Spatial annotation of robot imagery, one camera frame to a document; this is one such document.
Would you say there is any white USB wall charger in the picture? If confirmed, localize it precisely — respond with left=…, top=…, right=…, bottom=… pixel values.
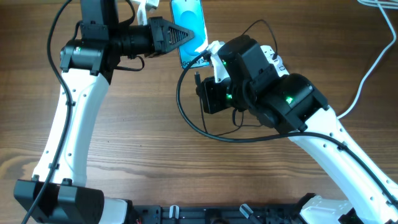
left=267, top=54, right=284, bottom=77

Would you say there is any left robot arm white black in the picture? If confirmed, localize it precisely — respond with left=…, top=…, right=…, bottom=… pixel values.
left=14, top=0, right=195, bottom=223

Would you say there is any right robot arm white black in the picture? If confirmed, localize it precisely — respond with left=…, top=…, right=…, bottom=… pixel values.
left=200, top=35, right=397, bottom=223

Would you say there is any smartphone with teal screen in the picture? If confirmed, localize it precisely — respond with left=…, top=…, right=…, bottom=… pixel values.
left=170, top=0, right=208, bottom=68

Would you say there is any white power strip cord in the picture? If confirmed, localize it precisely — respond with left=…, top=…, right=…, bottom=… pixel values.
left=337, top=0, right=398, bottom=120

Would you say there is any white grey power strip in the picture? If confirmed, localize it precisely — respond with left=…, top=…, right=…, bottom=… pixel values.
left=261, top=45, right=289, bottom=77

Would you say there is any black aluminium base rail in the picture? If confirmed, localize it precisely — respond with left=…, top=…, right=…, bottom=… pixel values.
left=130, top=204, right=304, bottom=224

